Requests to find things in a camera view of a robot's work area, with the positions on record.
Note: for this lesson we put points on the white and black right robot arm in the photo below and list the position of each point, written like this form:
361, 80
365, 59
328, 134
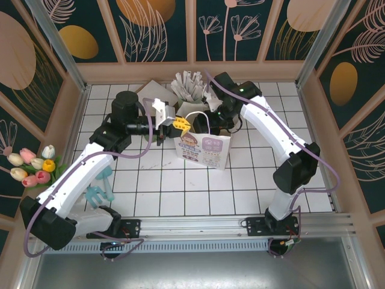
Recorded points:
264, 126

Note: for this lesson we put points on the white wrapped drinking straw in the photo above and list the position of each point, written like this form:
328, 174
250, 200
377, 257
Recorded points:
188, 79
198, 87
182, 82
177, 88

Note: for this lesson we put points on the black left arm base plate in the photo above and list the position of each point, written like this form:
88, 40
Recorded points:
134, 226

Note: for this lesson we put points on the artificial tulip bouquet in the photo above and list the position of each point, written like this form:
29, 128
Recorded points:
48, 165

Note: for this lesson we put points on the teal plastic toy shovel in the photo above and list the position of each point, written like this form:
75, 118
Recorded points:
105, 177

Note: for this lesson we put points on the white printed paper carry bag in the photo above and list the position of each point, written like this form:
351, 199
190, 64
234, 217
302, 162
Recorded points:
210, 150

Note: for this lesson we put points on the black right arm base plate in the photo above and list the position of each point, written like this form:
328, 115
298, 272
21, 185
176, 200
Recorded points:
254, 225

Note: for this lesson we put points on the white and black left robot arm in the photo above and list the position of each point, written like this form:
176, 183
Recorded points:
81, 171

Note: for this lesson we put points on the aluminium frame post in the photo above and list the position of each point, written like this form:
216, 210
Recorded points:
323, 45
58, 45

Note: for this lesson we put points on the grey sheet metal panel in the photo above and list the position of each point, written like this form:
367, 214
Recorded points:
192, 271

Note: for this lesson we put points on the green cup holding straws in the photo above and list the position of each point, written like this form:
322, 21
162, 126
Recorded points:
197, 100

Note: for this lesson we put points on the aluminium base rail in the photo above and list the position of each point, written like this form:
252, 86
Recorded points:
195, 225

